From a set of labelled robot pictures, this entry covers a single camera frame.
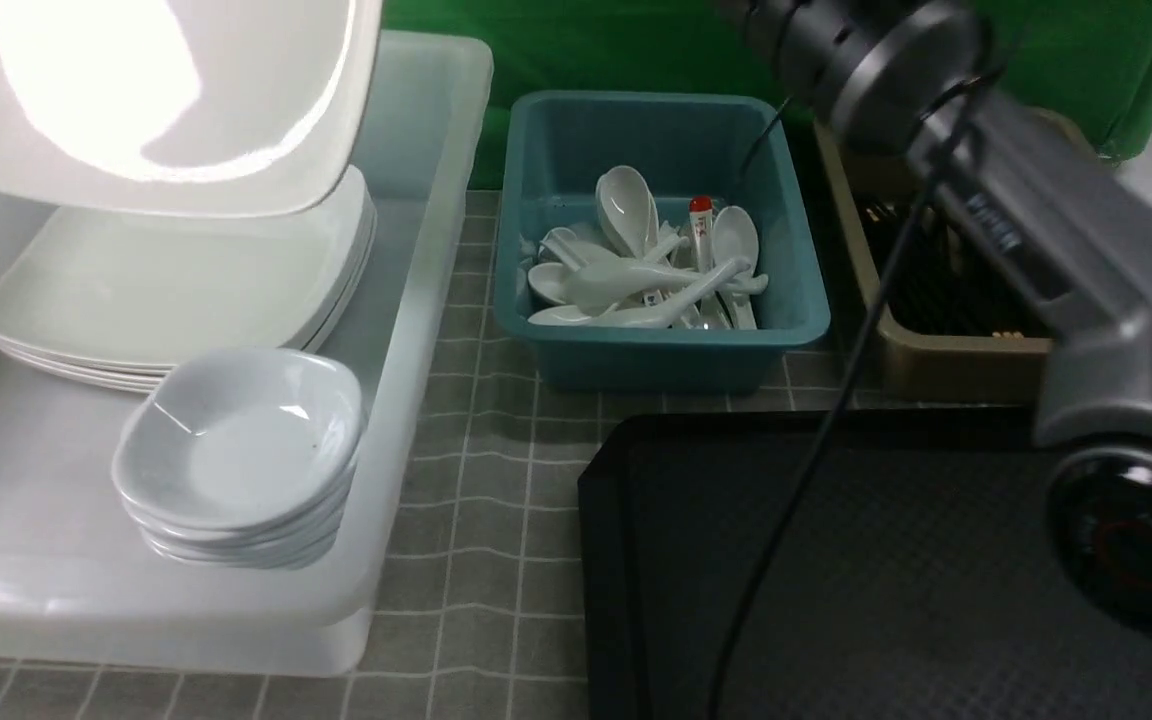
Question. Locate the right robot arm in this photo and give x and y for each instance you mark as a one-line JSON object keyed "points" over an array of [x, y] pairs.
{"points": [[918, 79]]}

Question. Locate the white soup spoon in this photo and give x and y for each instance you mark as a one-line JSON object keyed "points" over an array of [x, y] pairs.
{"points": [[604, 284]]}

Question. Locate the stack of white plates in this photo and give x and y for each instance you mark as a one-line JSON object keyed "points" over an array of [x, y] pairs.
{"points": [[118, 300]]}

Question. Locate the green cloth backdrop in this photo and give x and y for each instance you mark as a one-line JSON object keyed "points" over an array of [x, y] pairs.
{"points": [[1088, 60]]}

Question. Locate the white square rice plate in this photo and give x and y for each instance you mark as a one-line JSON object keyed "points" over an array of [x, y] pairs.
{"points": [[199, 109]]}

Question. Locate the red tipped white spoon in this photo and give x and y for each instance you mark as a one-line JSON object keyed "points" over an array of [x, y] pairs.
{"points": [[701, 216]]}

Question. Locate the black serving tray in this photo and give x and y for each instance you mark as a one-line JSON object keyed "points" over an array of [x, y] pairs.
{"points": [[938, 567]]}

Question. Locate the teal plastic bin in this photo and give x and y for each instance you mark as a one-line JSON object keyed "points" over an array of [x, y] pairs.
{"points": [[560, 142]]}

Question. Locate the grey checked tablecloth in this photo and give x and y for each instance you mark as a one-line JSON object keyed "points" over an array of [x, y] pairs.
{"points": [[480, 613]]}

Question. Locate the pile of white spoons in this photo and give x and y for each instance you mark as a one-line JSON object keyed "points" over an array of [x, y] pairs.
{"points": [[630, 228]]}

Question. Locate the pile of black chopsticks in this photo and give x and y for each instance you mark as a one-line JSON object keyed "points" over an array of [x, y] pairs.
{"points": [[947, 287]]}

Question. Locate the brown plastic bin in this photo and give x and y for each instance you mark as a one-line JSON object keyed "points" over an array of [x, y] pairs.
{"points": [[934, 366]]}

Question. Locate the stack of white bowls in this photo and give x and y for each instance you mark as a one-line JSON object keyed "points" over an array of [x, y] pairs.
{"points": [[291, 542]]}

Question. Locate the large white plastic bin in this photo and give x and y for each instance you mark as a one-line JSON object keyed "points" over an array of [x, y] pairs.
{"points": [[78, 583]]}

